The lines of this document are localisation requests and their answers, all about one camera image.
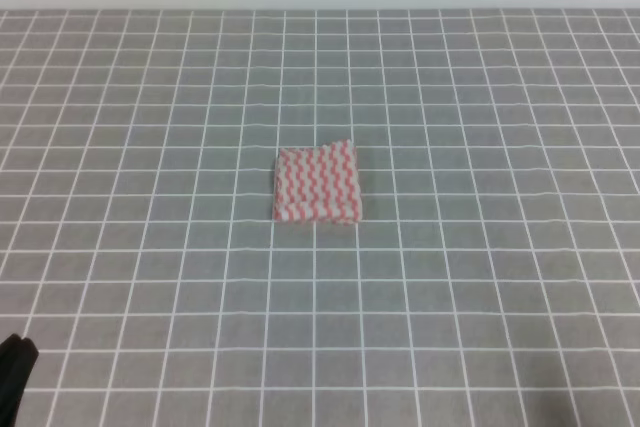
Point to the grey checked tablecloth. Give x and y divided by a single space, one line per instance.
492 281

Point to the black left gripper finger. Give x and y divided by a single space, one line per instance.
18 358

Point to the pink wavy striped towel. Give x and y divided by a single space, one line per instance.
318 184

